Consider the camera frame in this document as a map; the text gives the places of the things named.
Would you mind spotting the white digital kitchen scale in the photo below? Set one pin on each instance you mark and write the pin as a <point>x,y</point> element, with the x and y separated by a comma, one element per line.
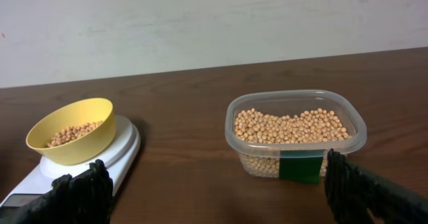
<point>117,158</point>

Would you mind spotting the soybeans in container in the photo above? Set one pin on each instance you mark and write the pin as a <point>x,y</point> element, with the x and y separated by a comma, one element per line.
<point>309,127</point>

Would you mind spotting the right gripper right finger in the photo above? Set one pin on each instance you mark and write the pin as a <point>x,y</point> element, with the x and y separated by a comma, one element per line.
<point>358,195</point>

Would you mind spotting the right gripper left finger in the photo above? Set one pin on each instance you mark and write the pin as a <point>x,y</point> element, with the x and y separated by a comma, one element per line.
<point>84,199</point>

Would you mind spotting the clear plastic container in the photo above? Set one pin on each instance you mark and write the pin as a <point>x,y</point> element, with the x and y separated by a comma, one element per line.
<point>294,102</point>

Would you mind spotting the pale yellow bowl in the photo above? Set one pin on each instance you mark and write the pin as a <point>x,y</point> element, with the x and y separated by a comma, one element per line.
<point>75,114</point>

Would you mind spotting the soybeans in bowl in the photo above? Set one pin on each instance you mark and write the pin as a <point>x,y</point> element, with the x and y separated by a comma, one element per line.
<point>72,133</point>

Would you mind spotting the green label on container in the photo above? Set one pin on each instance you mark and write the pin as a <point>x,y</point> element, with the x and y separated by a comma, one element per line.
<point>302,166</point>

